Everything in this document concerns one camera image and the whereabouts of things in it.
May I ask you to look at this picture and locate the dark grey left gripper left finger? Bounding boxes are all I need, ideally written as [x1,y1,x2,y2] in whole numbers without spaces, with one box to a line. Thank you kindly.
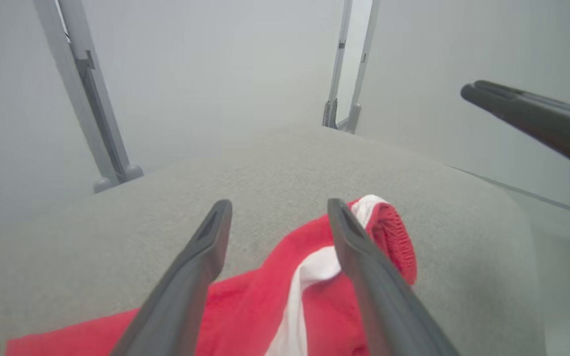
[109,199,233,356]

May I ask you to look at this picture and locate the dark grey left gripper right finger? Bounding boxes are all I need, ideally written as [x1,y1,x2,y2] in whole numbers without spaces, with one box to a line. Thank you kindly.
[327,198,459,356]

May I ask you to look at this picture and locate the red shorts with white stripe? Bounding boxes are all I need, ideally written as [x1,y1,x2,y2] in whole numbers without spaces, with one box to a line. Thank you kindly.
[5,194,418,356]

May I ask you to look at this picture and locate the grey cushioned table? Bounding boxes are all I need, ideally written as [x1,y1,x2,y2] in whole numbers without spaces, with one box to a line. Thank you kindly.
[0,124,548,356]

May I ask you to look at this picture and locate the grey double-bar partition frame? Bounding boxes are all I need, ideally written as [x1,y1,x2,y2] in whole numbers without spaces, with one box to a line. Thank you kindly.
[322,0,353,130]

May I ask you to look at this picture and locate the grey partition post pair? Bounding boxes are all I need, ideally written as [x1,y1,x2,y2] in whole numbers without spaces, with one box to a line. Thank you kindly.
[33,0,144,194]

